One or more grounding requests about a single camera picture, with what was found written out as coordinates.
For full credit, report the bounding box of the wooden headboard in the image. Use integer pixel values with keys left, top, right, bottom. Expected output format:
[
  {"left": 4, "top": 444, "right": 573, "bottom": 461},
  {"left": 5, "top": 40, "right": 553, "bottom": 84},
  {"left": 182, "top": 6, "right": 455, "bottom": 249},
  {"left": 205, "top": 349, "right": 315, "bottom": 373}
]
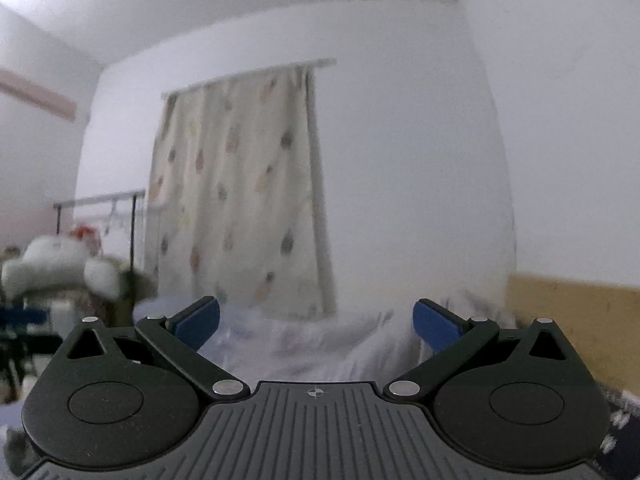
[{"left": 507, "top": 272, "right": 640, "bottom": 397}]

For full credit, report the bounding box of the cream printed curtain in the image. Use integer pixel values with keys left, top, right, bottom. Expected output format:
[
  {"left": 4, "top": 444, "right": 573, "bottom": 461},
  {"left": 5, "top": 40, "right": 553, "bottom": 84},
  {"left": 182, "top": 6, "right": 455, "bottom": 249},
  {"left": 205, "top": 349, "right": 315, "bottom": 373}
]
[{"left": 144, "top": 62, "right": 337, "bottom": 322}]

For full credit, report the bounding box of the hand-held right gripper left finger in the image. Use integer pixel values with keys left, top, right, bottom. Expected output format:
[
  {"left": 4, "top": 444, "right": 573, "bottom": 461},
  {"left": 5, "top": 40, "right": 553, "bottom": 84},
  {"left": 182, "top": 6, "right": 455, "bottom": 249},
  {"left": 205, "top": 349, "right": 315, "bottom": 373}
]
[{"left": 64, "top": 296, "right": 252, "bottom": 404}]

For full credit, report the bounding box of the metal clothes rack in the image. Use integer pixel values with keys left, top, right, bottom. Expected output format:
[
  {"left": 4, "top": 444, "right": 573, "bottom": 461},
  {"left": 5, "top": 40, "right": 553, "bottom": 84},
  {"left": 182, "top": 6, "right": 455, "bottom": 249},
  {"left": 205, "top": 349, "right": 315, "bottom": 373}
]
[{"left": 53, "top": 188, "right": 147, "bottom": 273}]

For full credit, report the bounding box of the white plush toy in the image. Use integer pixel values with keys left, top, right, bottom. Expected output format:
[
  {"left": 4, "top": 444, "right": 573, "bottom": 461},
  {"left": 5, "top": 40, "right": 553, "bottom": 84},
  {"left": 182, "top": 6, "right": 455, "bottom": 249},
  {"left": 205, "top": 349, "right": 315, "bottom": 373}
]
[{"left": 0, "top": 234, "right": 122, "bottom": 302}]

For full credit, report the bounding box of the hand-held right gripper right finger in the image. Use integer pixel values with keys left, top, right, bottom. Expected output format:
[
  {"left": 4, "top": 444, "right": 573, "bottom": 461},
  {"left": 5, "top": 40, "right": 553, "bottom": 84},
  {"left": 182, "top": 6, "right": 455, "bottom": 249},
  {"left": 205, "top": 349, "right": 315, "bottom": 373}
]
[{"left": 382, "top": 297, "right": 572, "bottom": 404}]

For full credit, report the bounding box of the dark blue frame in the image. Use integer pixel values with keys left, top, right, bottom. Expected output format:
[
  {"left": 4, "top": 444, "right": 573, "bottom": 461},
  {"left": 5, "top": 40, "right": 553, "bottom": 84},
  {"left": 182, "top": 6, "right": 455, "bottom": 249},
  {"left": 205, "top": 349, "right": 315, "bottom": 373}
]
[{"left": 0, "top": 306, "right": 63, "bottom": 387}]

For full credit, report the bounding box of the light blue printed duvet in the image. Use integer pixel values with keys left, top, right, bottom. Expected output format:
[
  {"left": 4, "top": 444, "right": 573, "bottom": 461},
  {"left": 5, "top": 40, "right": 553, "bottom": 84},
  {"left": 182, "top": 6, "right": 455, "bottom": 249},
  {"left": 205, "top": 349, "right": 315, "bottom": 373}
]
[{"left": 134, "top": 290, "right": 517, "bottom": 387}]

